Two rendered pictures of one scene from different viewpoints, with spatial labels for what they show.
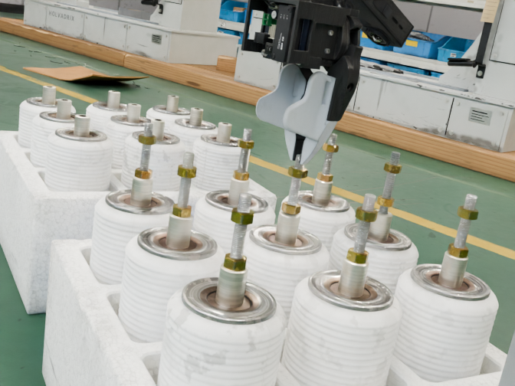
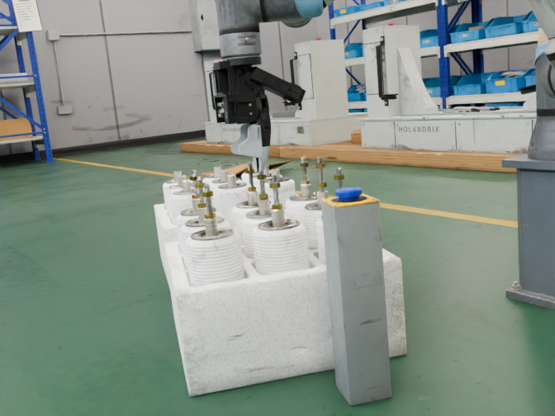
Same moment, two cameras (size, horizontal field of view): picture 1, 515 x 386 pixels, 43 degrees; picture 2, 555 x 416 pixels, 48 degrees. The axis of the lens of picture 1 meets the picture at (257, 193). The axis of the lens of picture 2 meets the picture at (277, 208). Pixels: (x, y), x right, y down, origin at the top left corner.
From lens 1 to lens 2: 0.64 m
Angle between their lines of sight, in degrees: 18
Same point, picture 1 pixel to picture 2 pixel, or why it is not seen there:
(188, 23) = (323, 111)
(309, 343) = (258, 251)
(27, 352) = (168, 312)
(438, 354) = not seen: hidden behind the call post
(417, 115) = (506, 141)
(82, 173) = not seen: hidden behind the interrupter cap
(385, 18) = (284, 90)
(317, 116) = (258, 146)
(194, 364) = (195, 261)
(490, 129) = not seen: outside the picture
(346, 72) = (262, 121)
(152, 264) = (188, 230)
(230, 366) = (209, 258)
